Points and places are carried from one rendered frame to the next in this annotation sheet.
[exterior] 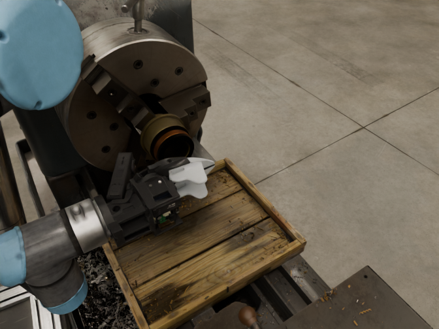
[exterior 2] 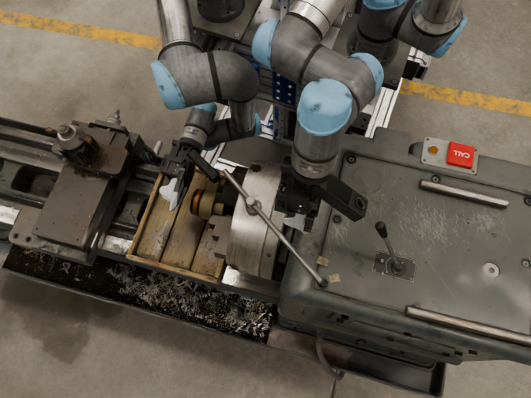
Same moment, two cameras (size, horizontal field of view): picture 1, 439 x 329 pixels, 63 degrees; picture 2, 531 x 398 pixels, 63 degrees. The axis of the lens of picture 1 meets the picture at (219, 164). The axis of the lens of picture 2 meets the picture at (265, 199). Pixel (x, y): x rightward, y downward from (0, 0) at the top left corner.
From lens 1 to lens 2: 1.20 m
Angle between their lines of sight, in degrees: 64
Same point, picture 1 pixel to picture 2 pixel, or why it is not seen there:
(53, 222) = (194, 120)
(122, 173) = (200, 163)
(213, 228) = (182, 229)
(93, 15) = not seen: hidden behind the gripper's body
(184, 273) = not seen: hidden behind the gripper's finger
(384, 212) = not seen: outside the picture
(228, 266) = (159, 215)
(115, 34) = (259, 190)
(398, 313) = (57, 231)
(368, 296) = (73, 230)
